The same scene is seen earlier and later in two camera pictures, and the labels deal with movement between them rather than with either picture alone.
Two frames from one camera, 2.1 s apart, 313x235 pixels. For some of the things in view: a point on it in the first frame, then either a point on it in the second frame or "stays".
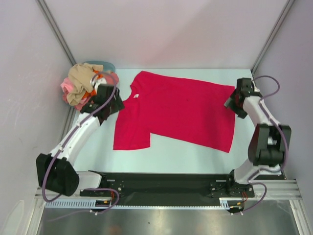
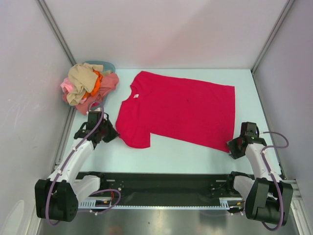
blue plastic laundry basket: (107, 66) stays
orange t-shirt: (89, 94) stays
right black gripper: (241, 113) → (234, 153)
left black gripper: (118, 104) → (113, 133)
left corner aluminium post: (56, 31) stays
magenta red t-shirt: (192, 111) stays
